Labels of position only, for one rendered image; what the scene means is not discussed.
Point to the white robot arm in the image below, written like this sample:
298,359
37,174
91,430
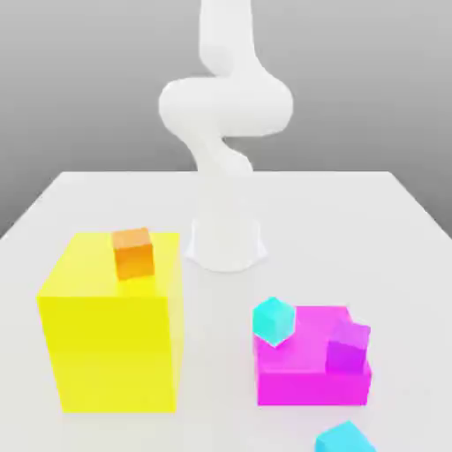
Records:
226,106

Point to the small orange cube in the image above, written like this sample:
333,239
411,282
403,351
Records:
134,259

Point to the small turquoise cube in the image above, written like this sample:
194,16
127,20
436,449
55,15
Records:
273,323

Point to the small purple cube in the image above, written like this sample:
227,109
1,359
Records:
344,355

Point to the small sky blue cube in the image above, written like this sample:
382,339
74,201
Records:
344,439

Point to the large yellow box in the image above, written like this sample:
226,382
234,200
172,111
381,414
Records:
106,346

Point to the large magenta box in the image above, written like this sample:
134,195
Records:
307,385

